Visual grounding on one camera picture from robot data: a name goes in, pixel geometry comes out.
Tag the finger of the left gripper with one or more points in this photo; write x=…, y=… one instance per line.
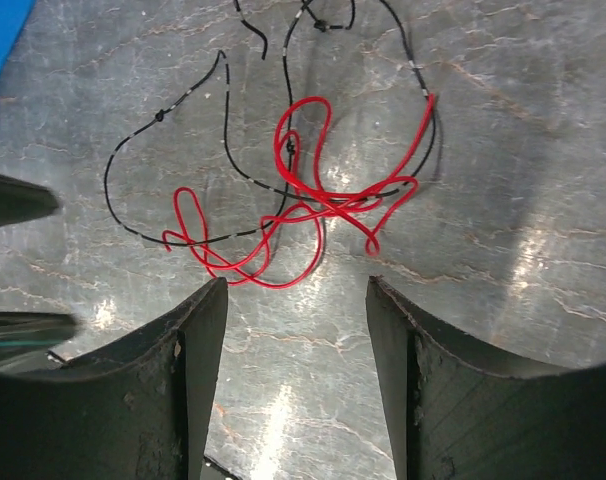
x=22, y=201
x=26, y=338

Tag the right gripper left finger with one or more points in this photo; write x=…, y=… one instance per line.
x=136, y=408

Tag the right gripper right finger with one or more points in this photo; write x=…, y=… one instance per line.
x=457, y=407

